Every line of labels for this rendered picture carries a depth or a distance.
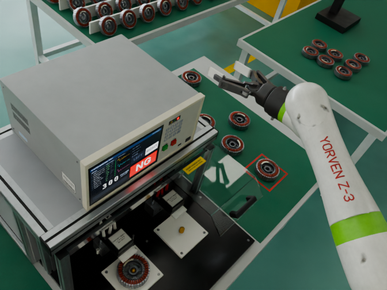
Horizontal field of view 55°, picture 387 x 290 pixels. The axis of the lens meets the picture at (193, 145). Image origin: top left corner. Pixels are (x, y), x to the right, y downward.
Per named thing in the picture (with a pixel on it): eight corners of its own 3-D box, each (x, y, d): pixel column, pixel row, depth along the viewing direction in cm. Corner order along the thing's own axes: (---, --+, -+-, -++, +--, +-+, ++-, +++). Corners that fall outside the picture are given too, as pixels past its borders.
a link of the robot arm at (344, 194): (330, 229, 88) (378, 216, 86) (328, 223, 78) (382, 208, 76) (282, 103, 104) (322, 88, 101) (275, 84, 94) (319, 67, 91)
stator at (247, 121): (246, 133, 188) (248, 128, 185) (225, 126, 189) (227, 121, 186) (250, 119, 195) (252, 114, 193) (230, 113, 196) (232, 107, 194)
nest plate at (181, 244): (207, 234, 144) (208, 232, 143) (181, 259, 135) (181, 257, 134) (180, 208, 149) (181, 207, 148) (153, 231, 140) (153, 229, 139)
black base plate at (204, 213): (253, 243, 147) (255, 240, 146) (129, 375, 110) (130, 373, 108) (171, 170, 164) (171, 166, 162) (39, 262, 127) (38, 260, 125)
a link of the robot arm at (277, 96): (302, 89, 110) (285, 95, 104) (288, 121, 117) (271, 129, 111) (286, 79, 113) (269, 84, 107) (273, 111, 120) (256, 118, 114)
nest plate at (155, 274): (163, 275, 130) (163, 274, 129) (130, 306, 121) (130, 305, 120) (135, 245, 135) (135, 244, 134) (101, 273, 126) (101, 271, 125)
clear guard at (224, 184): (262, 196, 131) (268, 186, 127) (220, 237, 117) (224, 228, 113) (196, 141, 143) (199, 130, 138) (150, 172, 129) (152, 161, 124)
